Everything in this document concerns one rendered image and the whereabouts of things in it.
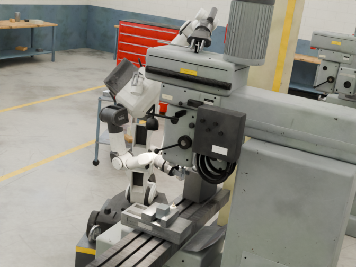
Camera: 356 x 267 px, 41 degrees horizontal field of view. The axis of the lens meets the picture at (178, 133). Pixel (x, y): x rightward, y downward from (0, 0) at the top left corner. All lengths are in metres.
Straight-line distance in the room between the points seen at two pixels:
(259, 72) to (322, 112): 2.02
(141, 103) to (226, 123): 0.94
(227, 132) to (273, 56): 2.13
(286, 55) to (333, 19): 7.33
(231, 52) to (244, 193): 0.65
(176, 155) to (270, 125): 0.54
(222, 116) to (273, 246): 0.67
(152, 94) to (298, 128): 1.02
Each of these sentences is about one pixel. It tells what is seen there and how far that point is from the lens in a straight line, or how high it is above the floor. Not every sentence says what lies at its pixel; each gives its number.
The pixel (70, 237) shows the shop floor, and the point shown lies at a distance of 4.32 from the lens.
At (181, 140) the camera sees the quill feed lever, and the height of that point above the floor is 1.46.
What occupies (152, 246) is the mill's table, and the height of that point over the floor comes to 0.96.
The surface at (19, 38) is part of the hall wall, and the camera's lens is 12.18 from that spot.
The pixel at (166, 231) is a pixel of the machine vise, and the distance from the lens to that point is 2.47.
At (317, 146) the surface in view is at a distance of 2.19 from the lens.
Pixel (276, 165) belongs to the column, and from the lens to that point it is 2.13.
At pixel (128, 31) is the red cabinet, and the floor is 1.30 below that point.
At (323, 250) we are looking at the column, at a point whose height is 1.19.
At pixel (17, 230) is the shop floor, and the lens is 4.43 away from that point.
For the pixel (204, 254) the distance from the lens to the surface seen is 2.58.
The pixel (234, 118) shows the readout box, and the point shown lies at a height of 1.71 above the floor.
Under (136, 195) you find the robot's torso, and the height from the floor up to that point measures 0.71.
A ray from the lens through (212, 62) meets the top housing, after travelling 2.25.
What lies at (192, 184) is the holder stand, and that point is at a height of 1.07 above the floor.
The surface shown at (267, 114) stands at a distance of 2.21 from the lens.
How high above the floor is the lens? 2.24
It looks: 18 degrees down
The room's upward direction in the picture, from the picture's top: 7 degrees clockwise
